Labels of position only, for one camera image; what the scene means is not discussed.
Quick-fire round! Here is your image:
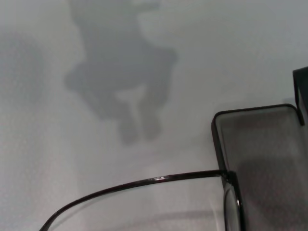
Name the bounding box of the black glasses case grey lining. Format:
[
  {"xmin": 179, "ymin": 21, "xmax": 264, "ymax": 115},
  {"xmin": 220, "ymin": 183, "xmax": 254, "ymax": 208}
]
[{"xmin": 211, "ymin": 65, "xmax": 308, "ymax": 231}]

